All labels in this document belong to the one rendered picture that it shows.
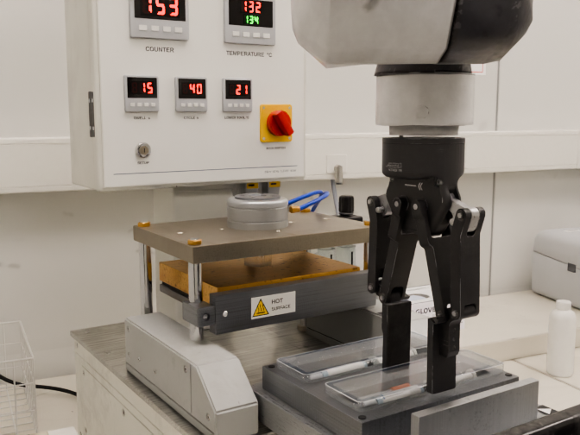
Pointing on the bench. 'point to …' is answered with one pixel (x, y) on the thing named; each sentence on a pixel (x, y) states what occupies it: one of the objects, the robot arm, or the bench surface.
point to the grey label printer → (557, 264)
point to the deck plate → (271, 340)
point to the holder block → (394, 416)
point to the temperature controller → (251, 6)
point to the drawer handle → (550, 424)
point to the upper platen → (248, 273)
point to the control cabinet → (185, 106)
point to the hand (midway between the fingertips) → (418, 348)
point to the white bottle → (561, 340)
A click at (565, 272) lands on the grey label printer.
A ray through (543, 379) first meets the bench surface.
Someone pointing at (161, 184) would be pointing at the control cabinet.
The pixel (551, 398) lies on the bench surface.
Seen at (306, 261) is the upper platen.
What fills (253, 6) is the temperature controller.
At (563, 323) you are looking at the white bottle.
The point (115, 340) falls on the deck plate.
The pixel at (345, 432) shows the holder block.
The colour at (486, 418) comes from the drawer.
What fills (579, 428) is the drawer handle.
